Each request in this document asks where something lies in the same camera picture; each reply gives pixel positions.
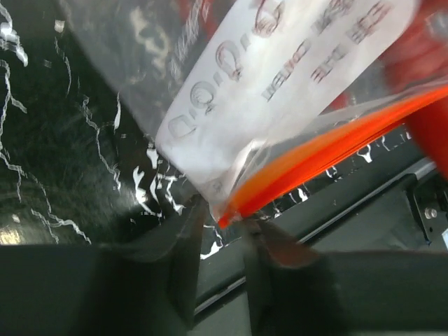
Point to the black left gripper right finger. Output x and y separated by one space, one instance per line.
294 290

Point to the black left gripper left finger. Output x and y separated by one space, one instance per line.
145 287

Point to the clear orange-zip bag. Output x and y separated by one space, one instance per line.
152 53

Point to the red toy lobster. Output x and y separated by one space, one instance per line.
332 75

